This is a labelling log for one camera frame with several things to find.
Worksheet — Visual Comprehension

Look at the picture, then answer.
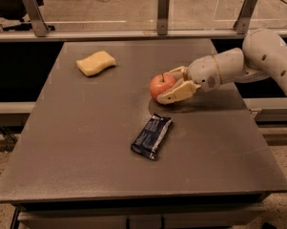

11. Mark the middle metal bracket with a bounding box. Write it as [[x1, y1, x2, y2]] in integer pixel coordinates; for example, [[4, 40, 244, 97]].
[[156, 0, 170, 36]]

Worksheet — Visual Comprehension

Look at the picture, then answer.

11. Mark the red apple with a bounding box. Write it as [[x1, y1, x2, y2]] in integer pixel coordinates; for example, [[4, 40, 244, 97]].
[[149, 73, 175, 100]]

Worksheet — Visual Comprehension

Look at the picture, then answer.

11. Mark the metal bracket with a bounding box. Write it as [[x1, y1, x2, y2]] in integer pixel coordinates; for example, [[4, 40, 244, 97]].
[[156, 0, 170, 36], [233, 0, 258, 34], [22, 0, 48, 37]]

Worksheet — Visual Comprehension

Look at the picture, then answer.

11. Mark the clear acrylic barrier panel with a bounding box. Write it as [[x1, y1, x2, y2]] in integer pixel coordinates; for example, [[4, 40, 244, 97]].
[[22, 0, 287, 33]]

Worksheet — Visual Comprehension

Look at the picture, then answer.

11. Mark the left metal bracket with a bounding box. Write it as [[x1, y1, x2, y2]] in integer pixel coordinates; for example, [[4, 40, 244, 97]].
[[22, 0, 48, 37]]

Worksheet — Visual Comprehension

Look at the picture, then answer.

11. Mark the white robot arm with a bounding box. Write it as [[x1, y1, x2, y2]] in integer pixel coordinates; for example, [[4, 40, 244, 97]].
[[155, 29, 287, 105]]

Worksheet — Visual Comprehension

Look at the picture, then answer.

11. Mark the right metal bracket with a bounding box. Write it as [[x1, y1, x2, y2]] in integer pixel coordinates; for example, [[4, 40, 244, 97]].
[[233, 0, 258, 34]]

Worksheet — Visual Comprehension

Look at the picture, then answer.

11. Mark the dark blue rxbar wrapper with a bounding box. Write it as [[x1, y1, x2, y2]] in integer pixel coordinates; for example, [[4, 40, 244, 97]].
[[131, 114, 172, 160]]

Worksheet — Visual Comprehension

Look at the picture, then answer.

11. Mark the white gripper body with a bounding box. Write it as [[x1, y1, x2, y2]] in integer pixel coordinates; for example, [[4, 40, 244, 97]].
[[187, 56, 221, 92]]

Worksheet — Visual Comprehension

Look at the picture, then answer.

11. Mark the yellow sponge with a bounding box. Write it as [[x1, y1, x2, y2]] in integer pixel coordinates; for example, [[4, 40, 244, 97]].
[[76, 51, 116, 76]]

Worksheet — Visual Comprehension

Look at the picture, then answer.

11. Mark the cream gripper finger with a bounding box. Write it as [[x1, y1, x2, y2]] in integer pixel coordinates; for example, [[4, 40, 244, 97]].
[[156, 80, 201, 105], [166, 66, 188, 80]]

